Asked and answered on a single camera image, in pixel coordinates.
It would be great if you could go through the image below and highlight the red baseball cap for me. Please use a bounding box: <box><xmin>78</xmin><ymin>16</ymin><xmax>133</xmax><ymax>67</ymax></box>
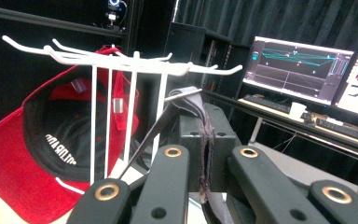
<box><xmin>0</xmin><ymin>45</ymin><xmax>142</xmax><ymax>224</ymax></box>

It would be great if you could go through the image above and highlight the monitor with dark screen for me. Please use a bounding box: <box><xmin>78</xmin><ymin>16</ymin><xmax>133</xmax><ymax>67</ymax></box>
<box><xmin>241</xmin><ymin>35</ymin><xmax>355</xmax><ymax>106</ymax></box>

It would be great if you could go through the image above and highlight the black cabinet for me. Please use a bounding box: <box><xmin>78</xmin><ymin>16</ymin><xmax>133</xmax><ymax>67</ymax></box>
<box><xmin>163</xmin><ymin>21</ymin><xmax>252</xmax><ymax>96</ymax></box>

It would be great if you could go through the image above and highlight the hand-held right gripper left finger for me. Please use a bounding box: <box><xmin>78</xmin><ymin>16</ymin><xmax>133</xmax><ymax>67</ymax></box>
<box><xmin>178</xmin><ymin>105</ymin><xmax>209</xmax><ymax>192</ymax></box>

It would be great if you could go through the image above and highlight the desk with white legs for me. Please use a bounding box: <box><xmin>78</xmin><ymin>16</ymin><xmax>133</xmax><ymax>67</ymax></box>
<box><xmin>202</xmin><ymin>89</ymin><xmax>358</xmax><ymax>198</ymax></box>

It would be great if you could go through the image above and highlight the black keyboard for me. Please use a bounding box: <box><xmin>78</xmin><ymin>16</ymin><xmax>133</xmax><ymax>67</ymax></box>
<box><xmin>242</xmin><ymin>93</ymin><xmax>294</xmax><ymax>115</ymax></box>
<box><xmin>314</xmin><ymin>117</ymin><xmax>358</xmax><ymax>147</ymax></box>

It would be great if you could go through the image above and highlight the camera on stand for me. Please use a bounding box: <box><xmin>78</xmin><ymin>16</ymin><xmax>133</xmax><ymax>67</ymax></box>
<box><xmin>105</xmin><ymin>0</ymin><xmax>129</xmax><ymax>33</ymax></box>

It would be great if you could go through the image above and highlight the white wire hat rack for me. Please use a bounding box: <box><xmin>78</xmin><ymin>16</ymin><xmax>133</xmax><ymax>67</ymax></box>
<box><xmin>1</xmin><ymin>35</ymin><xmax>244</xmax><ymax>188</ymax></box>

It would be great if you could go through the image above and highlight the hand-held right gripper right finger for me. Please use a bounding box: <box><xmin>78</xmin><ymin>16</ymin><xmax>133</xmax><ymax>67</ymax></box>
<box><xmin>205</xmin><ymin>103</ymin><xmax>242</xmax><ymax>192</ymax></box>

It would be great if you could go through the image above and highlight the black frame bar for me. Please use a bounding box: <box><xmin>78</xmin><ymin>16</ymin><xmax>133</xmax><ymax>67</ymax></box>
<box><xmin>0</xmin><ymin>4</ymin><xmax>126</xmax><ymax>39</ymax></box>

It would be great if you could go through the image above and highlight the white cup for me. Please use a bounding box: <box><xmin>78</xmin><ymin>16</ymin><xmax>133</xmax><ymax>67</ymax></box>
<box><xmin>288</xmin><ymin>101</ymin><xmax>309</xmax><ymax>121</ymax></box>

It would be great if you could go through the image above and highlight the dark curtain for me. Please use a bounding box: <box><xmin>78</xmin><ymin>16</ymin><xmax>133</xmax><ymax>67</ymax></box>
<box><xmin>172</xmin><ymin>0</ymin><xmax>358</xmax><ymax>58</ymax></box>

